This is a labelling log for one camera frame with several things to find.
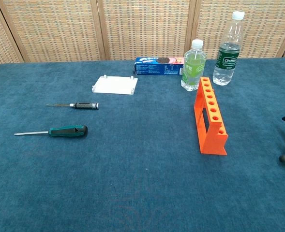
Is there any short bottle light green label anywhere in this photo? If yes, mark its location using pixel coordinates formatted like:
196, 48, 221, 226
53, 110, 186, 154
180, 39, 207, 92

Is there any woven bamboo folding screen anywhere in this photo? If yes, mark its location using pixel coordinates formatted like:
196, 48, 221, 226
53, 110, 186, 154
0, 0, 285, 65

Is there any blue cookie box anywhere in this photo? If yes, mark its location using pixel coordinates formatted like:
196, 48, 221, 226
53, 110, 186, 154
134, 57, 185, 76

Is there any blue carpet table mat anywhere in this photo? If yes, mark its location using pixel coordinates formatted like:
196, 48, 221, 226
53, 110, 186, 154
0, 57, 285, 232

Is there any tall bottle dark green label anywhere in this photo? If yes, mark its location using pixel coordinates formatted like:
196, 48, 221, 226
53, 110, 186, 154
212, 11, 245, 86

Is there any large green black screwdriver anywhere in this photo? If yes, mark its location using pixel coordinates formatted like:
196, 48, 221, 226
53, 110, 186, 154
14, 124, 89, 139

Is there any orange tool holder block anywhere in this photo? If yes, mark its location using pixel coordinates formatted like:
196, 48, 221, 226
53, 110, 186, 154
194, 77, 229, 156

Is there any black silver precision screwdriver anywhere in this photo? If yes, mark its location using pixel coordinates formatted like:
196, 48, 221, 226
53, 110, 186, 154
46, 102, 100, 110

